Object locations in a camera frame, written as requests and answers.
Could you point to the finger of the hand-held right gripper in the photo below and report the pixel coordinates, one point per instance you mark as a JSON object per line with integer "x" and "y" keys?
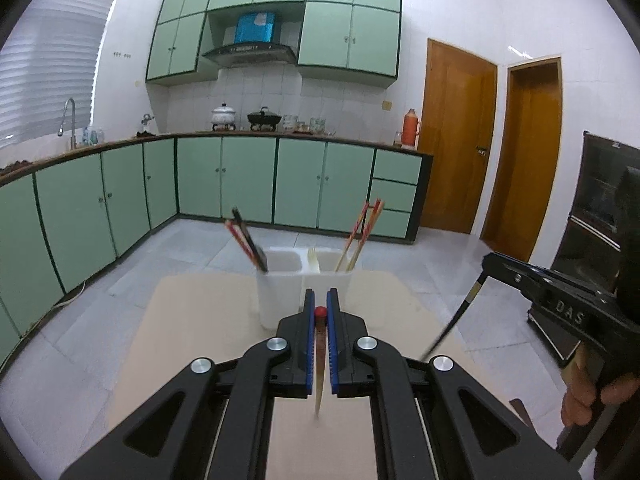
{"x": 510, "y": 270}

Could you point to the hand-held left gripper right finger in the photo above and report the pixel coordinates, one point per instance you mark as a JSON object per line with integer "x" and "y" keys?
{"x": 334, "y": 355}

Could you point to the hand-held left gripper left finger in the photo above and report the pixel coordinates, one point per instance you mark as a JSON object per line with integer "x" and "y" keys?
{"x": 310, "y": 355}

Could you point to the red floral wooden chopstick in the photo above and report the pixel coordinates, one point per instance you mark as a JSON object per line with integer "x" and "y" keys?
{"x": 371, "y": 222}
{"x": 320, "y": 314}
{"x": 356, "y": 227}

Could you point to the white plastic container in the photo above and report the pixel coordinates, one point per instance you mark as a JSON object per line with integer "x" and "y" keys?
{"x": 350, "y": 285}
{"x": 277, "y": 295}

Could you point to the black chopstick with gold band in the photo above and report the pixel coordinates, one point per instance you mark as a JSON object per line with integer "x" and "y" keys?
{"x": 452, "y": 320}

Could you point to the red white-print wooden chopstick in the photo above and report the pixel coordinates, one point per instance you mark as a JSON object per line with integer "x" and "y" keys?
{"x": 235, "y": 232}

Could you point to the person's right hand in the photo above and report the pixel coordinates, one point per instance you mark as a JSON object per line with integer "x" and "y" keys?
{"x": 577, "y": 395}

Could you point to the black oven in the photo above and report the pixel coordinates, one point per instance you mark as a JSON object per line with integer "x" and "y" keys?
{"x": 595, "y": 200}

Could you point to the plain wooden door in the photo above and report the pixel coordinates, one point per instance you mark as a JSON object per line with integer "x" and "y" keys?
{"x": 530, "y": 160}

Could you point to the orange thermos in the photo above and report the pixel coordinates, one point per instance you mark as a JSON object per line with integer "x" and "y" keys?
{"x": 411, "y": 130}

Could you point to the small glass jar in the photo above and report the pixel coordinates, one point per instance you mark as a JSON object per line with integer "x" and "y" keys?
{"x": 397, "y": 139}

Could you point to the green kitchen base cabinets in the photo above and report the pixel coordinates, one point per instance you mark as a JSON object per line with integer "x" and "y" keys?
{"x": 250, "y": 180}

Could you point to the black cooking pot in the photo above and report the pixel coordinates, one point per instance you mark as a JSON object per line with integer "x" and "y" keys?
{"x": 264, "y": 119}

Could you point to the white cooking pot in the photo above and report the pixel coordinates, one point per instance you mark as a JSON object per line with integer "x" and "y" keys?
{"x": 223, "y": 116}

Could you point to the small bottles by sink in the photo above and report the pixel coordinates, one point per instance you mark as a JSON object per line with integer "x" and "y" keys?
{"x": 93, "y": 136}

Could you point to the range hood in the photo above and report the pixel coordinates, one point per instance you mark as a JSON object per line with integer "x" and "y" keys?
{"x": 250, "y": 50}

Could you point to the chrome sink faucet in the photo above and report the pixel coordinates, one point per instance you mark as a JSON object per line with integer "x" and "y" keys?
{"x": 70, "y": 105}

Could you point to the white window blinds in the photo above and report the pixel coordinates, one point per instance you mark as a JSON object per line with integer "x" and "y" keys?
{"x": 50, "y": 60}

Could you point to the green kitchen wall cabinets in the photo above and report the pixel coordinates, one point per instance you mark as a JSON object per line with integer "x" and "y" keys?
{"x": 330, "y": 35}

